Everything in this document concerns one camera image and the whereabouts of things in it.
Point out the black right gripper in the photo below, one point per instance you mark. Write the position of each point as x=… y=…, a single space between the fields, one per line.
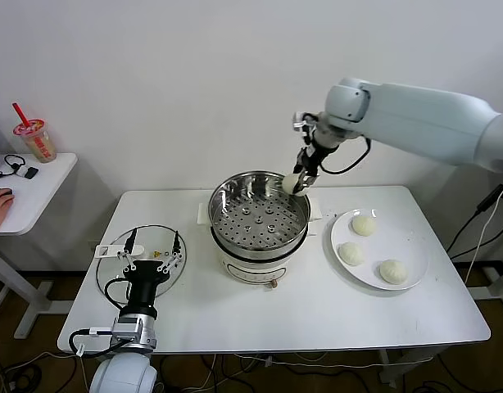
x=311 y=157

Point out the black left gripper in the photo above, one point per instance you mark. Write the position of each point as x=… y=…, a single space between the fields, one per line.
x=144 y=286

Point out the white steamed baozi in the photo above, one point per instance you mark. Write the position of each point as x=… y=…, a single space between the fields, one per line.
x=393 y=271
x=290 y=182
x=363 y=226
x=350 y=254

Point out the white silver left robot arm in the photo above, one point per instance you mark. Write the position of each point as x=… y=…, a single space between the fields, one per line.
x=124 y=370

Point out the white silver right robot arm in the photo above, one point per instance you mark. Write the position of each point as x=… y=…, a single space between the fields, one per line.
x=419 y=118

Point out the stainless steel steamer basket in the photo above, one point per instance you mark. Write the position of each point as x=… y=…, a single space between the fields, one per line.
x=235 y=184

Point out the white electric steamer pot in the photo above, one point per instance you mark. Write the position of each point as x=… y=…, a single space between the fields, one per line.
x=255 y=268

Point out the white round plate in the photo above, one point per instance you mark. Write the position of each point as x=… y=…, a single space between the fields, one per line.
x=399 y=245

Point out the white side table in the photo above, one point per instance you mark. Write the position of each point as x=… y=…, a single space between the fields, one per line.
x=38 y=196

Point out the small black box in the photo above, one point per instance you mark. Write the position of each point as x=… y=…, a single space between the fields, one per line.
x=31 y=173

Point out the plastic bubble tea cup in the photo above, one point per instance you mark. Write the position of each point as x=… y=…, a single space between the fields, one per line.
x=39 y=144

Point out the red drinking straw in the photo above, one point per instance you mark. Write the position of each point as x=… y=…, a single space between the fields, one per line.
x=21 y=114

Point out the white desk with label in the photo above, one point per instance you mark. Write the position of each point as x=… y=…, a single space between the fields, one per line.
x=493 y=286

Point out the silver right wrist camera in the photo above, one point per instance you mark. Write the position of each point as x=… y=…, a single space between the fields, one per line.
x=300 y=121

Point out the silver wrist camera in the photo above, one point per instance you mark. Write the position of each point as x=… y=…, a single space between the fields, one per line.
x=300 y=121
x=126 y=329

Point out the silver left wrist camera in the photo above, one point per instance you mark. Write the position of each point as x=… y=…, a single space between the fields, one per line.
x=126 y=329

